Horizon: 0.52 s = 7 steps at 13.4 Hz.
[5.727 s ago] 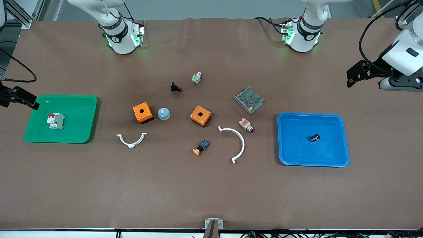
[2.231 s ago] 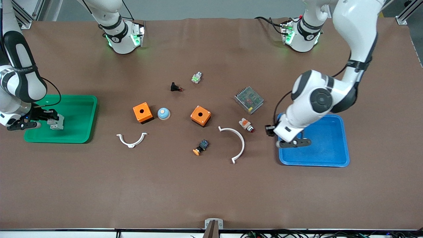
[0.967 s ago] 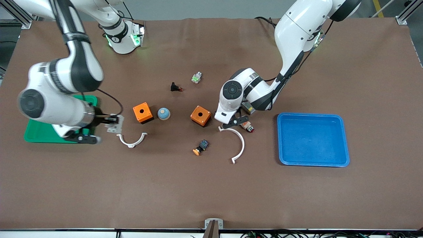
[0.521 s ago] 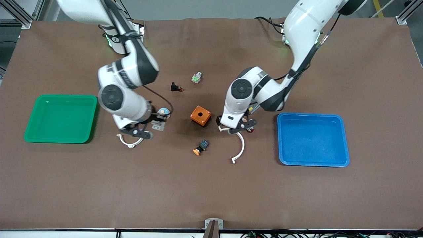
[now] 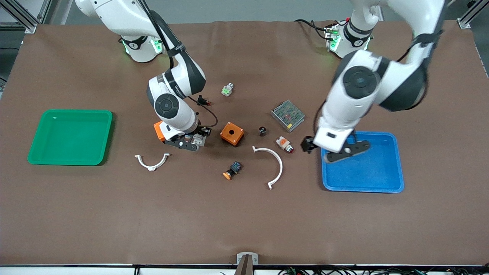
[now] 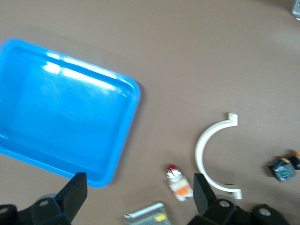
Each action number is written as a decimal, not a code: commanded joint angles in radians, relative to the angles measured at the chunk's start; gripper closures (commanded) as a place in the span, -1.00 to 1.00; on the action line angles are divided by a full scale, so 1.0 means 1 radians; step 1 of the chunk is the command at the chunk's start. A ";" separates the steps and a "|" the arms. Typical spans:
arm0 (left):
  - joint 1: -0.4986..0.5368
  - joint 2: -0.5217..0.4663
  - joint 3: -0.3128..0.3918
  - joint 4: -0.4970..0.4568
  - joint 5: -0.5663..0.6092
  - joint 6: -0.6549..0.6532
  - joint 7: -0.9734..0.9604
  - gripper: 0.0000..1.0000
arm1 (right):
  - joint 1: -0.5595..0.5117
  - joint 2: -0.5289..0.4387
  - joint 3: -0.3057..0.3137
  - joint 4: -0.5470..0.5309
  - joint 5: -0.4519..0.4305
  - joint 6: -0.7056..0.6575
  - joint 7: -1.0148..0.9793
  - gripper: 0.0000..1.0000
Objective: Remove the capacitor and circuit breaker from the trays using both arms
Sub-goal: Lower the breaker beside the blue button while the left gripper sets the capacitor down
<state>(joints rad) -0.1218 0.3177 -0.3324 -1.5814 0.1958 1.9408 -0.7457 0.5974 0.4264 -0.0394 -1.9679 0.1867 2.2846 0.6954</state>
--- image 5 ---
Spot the orange button box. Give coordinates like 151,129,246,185
153,121,167,142
220,121,245,147

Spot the silver mesh power supply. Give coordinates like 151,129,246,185
270,100,306,133

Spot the orange button blue contact block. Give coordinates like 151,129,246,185
223,161,242,180

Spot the blue plastic tray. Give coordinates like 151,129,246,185
320,131,405,193

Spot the brown table mat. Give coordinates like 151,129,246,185
0,20,489,267

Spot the green plastic tray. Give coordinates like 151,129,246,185
27,109,113,166

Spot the large white arc bracket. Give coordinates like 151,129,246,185
252,146,284,190

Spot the small white arc bracket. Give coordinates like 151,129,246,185
134,153,171,171

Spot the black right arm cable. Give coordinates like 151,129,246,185
139,0,219,129

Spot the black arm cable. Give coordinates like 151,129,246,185
139,0,219,129
397,0,447,63

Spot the black base cable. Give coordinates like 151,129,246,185
293,18,346,40

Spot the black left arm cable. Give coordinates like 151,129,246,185
397,0,447,63

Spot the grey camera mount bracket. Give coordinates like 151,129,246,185
234,252,259,275

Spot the aluminium frame profile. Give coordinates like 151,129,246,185
0,0,37,34
457,0,489,29

